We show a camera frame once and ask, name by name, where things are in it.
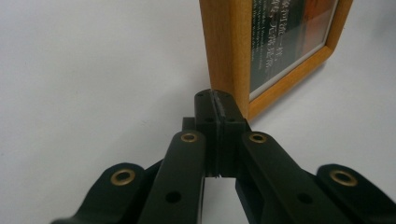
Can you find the wooden picture frame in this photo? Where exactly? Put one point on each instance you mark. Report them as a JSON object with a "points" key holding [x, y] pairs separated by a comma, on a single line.
{"points": [[227, 46]]}

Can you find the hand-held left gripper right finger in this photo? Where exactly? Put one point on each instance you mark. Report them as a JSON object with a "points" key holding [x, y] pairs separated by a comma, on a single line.
{"points": [[264, 174]]}

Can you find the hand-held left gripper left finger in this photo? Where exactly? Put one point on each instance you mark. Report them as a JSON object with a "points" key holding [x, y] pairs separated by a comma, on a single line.
{"points": [[183, 174]]}

